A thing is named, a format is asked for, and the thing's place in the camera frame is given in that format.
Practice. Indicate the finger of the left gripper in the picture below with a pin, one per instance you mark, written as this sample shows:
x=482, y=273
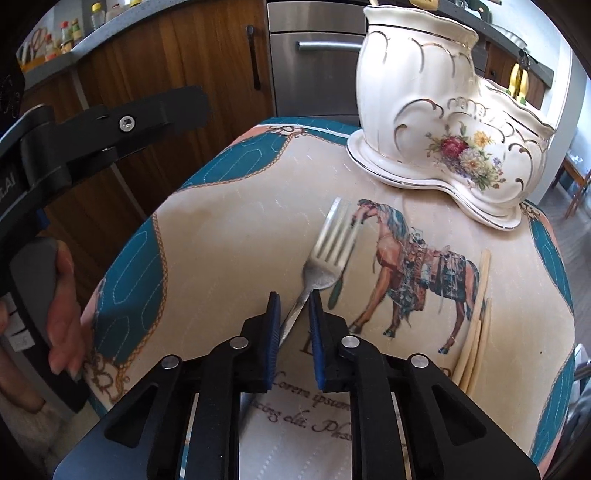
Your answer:
x=134, y=125

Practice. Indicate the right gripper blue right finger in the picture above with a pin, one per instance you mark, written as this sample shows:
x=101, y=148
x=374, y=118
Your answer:
x=348, y=364

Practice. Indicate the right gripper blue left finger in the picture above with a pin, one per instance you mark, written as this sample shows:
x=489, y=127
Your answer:
x=241, y=365

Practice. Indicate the silver fork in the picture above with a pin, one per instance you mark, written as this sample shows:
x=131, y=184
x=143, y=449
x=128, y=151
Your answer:
x=326, y=261

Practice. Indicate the grey kitchen countertop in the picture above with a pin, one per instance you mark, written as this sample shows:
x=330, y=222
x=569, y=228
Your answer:
x=92, y=32

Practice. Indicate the person's left hand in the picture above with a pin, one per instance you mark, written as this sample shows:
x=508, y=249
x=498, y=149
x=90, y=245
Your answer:
x=70, y=340

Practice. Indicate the wooden chopstick lower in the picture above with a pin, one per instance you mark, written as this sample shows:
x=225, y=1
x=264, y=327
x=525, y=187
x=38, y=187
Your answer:
x=468, y=371

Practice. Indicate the wooden chopstick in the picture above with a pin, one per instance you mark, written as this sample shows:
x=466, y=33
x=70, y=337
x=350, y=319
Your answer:
x=487, y=311
x=468, y=371
x=478, y=304

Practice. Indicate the left wooden cabinet door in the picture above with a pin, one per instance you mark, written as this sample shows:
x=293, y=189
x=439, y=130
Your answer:
x=187, y=79

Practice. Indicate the wooden chopstick middle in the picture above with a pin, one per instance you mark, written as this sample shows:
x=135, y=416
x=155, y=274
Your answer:
x=487, y=311

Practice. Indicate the wooden chopstick upper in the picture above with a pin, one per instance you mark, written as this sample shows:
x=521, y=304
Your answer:
x=478, y=304

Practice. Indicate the stainless steel oven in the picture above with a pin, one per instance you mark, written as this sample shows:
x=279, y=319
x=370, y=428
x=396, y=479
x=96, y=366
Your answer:
x=314, y=47

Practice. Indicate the white floral ceramic utensil holder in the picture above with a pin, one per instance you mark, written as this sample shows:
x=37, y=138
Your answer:
x=429, y=122

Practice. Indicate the wooden dining chair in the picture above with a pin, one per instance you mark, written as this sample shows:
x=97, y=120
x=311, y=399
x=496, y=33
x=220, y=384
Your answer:
x=582, y=183

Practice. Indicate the yellow plastic spoon in holder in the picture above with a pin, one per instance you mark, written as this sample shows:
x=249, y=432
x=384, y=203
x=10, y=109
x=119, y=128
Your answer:
x=519, y=84

